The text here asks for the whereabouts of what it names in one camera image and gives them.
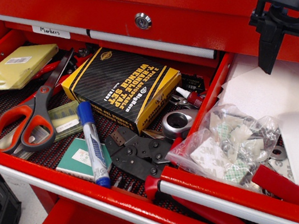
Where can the black yellow tap wrench box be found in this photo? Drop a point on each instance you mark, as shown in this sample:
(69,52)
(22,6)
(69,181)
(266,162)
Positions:
(126,88)

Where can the black crimping tool red handles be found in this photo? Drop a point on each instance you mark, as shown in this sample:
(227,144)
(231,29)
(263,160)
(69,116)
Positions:
(144,159)

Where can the teal white small box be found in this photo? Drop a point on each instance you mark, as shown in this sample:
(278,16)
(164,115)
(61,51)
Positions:
(75,162)

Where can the silver black tape measure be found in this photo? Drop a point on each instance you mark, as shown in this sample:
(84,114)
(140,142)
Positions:
(177,124)

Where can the red threadlocker bottle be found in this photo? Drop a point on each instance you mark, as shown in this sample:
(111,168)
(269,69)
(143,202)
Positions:
(192,98)

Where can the green clear drill bit case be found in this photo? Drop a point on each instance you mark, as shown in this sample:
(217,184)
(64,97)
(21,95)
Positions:
(65,120)

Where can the red tool chest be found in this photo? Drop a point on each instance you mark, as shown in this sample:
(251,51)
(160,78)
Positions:
(214,24)

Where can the clear bag of adhesive mounts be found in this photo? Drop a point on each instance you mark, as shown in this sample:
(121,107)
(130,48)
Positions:
(228,147)

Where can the silver round drawer lock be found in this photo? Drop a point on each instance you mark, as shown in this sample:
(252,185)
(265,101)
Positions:
(143,21)

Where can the white paper sheets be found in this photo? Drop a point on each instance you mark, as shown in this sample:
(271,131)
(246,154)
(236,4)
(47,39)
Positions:
(258,94)

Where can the blue white marker pen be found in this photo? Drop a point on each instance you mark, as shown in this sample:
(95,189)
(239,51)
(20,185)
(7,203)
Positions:
(97,160)

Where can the orange grey handled scissors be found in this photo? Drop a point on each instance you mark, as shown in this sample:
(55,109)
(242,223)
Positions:
(34,113)

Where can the open red drawer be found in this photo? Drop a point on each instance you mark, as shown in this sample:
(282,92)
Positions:
(70,200)
(226,198)

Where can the white markers label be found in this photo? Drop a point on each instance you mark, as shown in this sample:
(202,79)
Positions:
(51,32)

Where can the silver metal washer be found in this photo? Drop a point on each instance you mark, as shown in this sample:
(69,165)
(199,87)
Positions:
(278,153)

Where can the open red left drawer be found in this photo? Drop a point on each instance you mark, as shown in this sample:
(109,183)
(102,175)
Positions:
(70,200)

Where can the open red right drawer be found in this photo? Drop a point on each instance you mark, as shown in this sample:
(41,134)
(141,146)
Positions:
(226,198)

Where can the yellow plastic flat case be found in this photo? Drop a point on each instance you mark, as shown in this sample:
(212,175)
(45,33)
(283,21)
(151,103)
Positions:
(19,67)

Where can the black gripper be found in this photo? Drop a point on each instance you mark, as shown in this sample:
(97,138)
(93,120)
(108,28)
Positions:
(273,19)

